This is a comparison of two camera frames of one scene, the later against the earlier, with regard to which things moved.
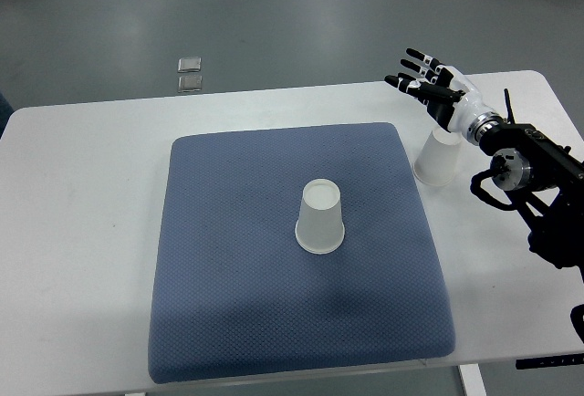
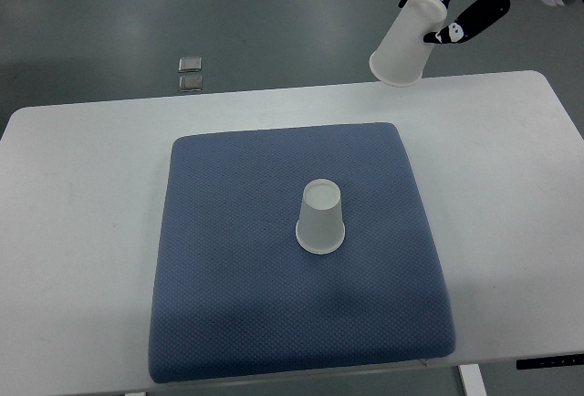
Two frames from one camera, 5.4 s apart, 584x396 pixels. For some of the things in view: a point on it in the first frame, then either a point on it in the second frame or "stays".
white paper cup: [435, 162] -> [401, 55]
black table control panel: [550, 361] stays
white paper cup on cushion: [320, 228] stays
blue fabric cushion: [290, 248] stays
